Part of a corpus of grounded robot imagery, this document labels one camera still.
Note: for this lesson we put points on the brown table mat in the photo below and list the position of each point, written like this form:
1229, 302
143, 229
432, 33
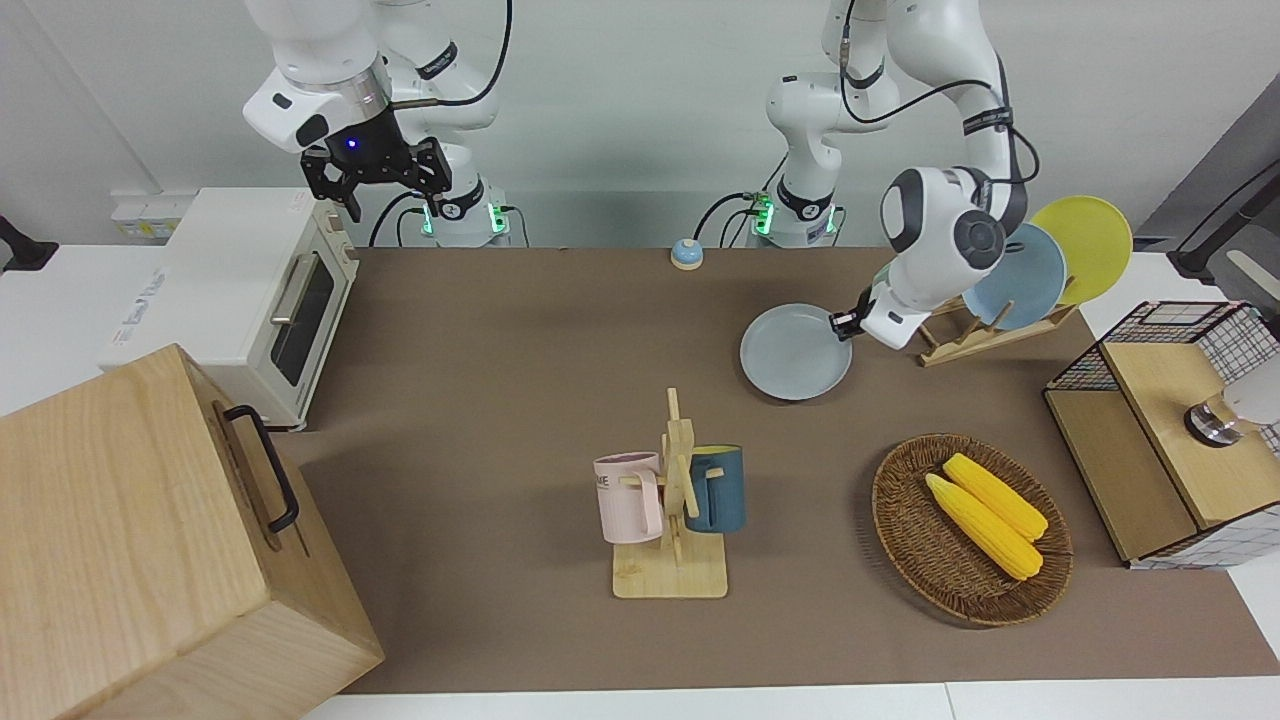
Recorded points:
500, 400

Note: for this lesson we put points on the wooden mug tree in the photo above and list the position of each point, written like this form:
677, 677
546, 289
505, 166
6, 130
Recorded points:
670, 578

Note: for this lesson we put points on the silver white cylinder object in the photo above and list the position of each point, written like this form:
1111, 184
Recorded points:
1225, 415

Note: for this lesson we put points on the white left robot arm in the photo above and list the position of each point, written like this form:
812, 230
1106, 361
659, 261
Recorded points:
935, 225

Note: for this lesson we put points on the wooden cabinet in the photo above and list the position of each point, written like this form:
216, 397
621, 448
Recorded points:
120, 560

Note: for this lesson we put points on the wooden plate rack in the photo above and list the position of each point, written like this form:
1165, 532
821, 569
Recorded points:
975, 342

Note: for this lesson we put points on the brown wicker basket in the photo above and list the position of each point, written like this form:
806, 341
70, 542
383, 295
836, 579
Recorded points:
920, 540

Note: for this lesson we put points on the yellow round plate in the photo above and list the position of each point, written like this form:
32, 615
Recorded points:
1090, 245

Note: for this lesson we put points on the gray round plate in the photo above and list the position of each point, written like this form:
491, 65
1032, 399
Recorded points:
790, 355

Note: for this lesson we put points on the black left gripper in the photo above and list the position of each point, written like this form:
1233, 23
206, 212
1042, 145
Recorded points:
862, 312

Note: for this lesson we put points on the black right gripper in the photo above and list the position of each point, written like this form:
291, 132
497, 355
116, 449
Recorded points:
375, 160

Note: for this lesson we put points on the light blue round plate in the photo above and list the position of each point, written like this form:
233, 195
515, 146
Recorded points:
1020, 280

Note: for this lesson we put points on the black clamp mount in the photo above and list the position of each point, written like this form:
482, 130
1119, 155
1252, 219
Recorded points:
25, 248

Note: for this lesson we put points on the pink mug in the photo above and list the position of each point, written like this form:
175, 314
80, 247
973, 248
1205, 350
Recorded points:
625, 500

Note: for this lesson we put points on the dark blue mug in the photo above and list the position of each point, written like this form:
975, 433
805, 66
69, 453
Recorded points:
722, 490

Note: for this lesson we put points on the blue call bell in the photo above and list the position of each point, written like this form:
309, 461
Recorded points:
687, 256

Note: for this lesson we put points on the white toaster oven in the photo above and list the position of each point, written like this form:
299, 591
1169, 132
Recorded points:
220, 290

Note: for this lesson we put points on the yellow corn cob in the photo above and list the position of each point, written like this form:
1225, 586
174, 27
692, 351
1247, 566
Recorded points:
1000, 495
985, 530

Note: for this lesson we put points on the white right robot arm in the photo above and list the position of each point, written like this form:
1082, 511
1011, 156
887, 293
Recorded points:
320, 70

